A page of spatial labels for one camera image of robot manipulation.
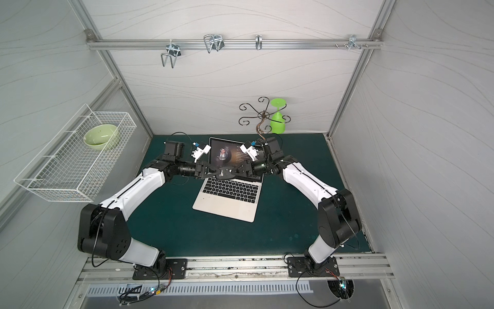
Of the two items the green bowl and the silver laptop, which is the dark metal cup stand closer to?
the silver laptop

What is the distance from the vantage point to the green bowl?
0.70 meters

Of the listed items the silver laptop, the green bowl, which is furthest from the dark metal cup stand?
the green bowl
